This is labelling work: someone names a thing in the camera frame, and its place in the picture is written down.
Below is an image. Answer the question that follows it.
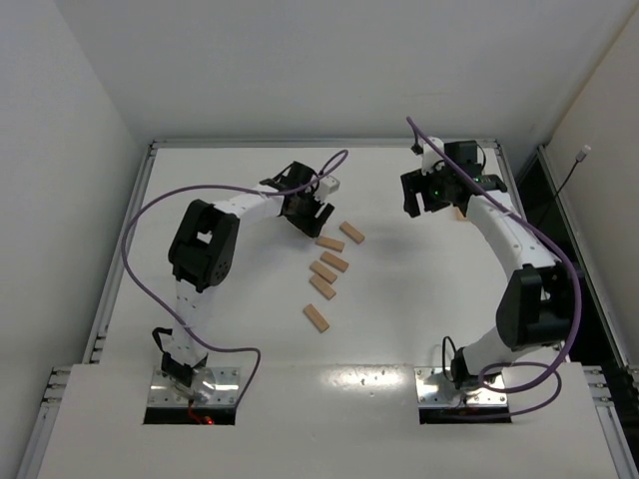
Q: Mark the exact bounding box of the wood block one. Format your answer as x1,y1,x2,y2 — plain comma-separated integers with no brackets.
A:
339,222,365,244

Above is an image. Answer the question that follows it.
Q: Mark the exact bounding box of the clear amber plastic box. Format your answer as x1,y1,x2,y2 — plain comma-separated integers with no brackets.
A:
455,208,467,222

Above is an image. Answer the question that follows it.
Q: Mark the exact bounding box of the wood block two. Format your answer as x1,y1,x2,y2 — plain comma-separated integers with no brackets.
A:
316,236,345,252

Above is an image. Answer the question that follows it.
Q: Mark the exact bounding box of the wood block three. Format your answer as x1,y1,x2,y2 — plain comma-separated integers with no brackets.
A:
320,251,349,272

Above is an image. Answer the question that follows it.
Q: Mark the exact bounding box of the wood block six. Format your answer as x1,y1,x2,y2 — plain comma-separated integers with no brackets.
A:
303,304,329,333

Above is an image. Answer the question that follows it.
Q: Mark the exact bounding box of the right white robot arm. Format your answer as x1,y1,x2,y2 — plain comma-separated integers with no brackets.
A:
400,138,580,388

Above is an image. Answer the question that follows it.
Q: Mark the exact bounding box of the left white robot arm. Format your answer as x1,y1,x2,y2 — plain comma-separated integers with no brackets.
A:
161,162,339,387

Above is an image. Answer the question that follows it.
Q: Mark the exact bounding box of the wood block four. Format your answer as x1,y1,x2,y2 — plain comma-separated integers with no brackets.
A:
310,260,337,284

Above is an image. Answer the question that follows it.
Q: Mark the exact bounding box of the wood block five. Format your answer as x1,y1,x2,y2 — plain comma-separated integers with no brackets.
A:
310,274,336,300

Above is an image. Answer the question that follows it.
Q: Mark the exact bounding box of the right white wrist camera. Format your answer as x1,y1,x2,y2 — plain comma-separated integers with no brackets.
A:
420,137,444,175

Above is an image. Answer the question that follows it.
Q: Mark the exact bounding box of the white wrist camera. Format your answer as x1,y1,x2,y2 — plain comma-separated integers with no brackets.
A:
317,176,340,198
420,137,444,175

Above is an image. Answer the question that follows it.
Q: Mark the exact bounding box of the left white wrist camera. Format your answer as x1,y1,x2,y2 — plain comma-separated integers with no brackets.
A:
317,176,340,198

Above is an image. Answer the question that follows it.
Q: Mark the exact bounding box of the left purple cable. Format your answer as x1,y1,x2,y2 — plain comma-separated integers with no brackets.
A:
122,149,349,415

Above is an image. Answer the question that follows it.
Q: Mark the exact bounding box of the purple cable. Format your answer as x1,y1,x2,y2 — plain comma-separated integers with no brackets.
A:
122,149,349,415
405,117,583,418

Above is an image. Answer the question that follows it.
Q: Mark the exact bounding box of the black wall cable white plug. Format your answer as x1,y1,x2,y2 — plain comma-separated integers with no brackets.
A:
536,145,593,221

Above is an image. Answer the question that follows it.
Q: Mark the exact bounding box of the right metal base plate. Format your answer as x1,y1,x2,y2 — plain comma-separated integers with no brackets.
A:
414,366,509,412

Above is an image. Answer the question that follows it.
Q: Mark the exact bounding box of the metal base plate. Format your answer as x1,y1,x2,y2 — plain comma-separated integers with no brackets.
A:
414,366,509,412
147,367,240,408

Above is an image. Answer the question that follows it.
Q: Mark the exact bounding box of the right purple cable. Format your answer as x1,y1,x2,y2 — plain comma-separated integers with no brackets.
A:
405,117,583,418

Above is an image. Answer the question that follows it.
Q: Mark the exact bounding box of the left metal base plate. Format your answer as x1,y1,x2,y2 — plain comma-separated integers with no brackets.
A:
147,367,240,408

